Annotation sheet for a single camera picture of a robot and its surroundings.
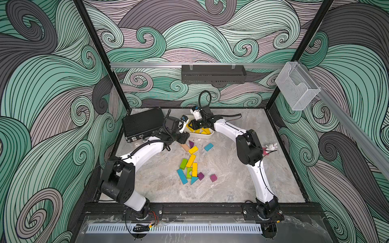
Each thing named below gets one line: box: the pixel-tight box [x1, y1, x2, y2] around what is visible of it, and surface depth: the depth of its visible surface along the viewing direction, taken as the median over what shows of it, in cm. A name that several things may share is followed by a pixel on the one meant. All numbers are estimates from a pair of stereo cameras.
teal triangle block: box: [190, 176, 200, 186], surface depth 85 cm
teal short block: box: [204, 142, 214, 152], surface depth 100 cm
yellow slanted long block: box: [188, 145, 199, 155], surface depth 98 cm
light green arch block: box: [186, 167, 192, 179], surface depth 87 cm
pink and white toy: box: [262, 142, 278, 156], surface depth 91 cm
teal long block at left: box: [176, 168, 188, 185], surface depth 87 cm
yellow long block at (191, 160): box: [185, 153, 197, 168], surface depth 93 cm
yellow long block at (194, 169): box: [191, 162, 199, 178], surface depth 88 cm
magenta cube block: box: [210, 174, 218, 183], surface depth 85 cm
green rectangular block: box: [179, 158, 188, 170], surface depth 91 cm
